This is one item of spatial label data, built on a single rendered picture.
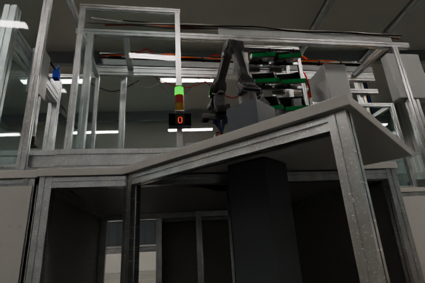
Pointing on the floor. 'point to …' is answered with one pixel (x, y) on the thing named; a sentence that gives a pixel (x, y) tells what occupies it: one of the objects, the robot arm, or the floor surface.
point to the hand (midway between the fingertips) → (221, 127)
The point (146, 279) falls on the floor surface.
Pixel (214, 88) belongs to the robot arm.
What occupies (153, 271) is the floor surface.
